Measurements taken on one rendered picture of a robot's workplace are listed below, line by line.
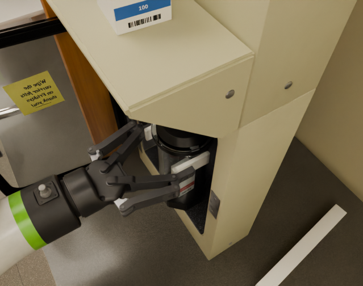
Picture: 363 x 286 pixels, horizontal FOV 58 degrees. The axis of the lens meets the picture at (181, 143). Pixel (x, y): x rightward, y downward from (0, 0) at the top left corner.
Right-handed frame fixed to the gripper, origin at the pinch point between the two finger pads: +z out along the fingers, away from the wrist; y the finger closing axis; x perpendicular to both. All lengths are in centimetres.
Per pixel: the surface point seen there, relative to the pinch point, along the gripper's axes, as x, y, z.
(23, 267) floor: 121, 50, -60
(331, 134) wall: 19.8, -6.0, 41.3
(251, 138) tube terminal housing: -17.1, -14.0, 0.7
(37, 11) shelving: 29, 102, -4
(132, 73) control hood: -30.3, -11.0, -11.2
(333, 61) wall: 1.8, 2.1, 41.2
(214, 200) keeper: -1.1, -12.5, -1.8
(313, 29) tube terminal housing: -30.0, -14.0, 4.5
